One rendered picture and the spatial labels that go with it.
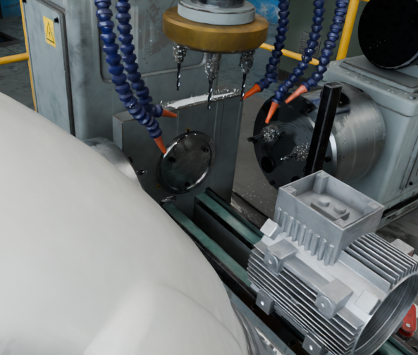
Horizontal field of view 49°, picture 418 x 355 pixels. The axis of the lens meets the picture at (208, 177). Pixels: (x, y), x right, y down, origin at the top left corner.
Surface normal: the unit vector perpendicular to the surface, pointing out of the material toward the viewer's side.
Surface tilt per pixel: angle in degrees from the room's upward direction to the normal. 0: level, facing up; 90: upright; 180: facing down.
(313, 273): 0
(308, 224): 90
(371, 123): 54
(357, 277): 32
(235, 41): 90
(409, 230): 0
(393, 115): 90
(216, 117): 90
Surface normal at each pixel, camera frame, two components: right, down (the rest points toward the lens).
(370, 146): 0.61, 0.26
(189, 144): 0.61, 0.47
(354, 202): -0.78, 0.28
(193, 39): -0.41, 0.46
